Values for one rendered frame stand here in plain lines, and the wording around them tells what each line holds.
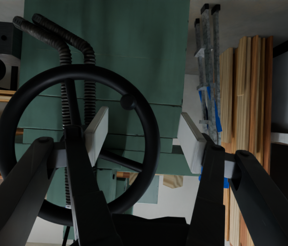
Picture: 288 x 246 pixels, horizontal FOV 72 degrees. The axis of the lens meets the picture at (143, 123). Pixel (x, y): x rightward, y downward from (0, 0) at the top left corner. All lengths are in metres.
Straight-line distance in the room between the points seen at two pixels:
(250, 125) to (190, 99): 1.43
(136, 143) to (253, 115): 1.41
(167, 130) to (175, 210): 2.84
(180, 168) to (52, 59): 0.45
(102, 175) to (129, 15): 0.42
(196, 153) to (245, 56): 1.81
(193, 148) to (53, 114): 0.46
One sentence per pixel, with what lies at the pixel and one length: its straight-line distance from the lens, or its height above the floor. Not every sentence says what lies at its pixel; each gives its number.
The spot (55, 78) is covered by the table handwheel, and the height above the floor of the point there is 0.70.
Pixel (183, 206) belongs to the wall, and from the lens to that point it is 3.34.
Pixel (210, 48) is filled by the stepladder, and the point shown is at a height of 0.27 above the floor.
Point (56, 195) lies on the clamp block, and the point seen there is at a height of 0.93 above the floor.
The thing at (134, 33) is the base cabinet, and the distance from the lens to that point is 0.58.
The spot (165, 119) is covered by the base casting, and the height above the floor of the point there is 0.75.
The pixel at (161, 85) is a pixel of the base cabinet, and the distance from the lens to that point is 0.54.
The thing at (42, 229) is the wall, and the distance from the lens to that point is 3.71.
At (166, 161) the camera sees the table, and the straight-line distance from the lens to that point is 0.55.
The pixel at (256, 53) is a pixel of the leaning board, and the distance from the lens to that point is 1.91.
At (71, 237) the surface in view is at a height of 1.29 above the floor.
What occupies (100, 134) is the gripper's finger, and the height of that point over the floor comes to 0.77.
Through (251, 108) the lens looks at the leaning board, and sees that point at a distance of 1.86.
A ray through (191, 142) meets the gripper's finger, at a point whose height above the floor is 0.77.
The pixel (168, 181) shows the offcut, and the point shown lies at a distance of 0.59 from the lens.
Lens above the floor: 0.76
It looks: 1 degrees up
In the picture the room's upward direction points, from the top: 176 degrees counter-clockwise
